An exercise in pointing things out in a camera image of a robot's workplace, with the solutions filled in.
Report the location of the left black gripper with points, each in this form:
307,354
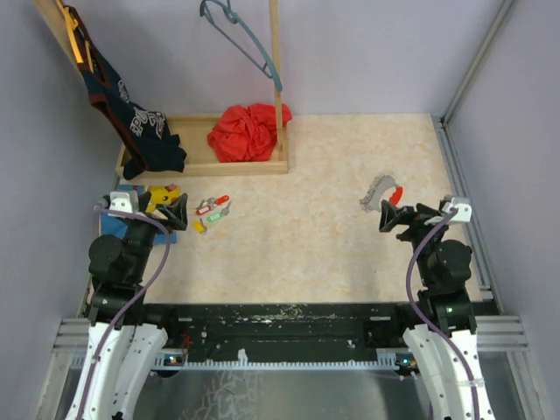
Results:
171,222

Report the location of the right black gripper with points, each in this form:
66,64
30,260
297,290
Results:
395,213

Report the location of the yellow tag key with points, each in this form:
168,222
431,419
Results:
199,226

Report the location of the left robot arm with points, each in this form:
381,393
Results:
124,338

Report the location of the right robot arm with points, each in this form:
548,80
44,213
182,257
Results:
443,339

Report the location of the blue pikachu shirt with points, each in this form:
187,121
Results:
160,195

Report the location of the dark navy jersey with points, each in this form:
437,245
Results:
145,134

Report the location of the wooden rack tray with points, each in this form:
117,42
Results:
201,160

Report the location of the red crumpled cloth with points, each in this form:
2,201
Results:
245,134

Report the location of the teal clothes hanger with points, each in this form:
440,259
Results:
228,23

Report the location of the yellow clothes hanger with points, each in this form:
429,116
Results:
80,49

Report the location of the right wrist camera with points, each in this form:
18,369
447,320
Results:
460,207

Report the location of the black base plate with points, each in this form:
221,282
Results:
277,333

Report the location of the aluminium frame rail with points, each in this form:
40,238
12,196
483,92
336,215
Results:
501,118

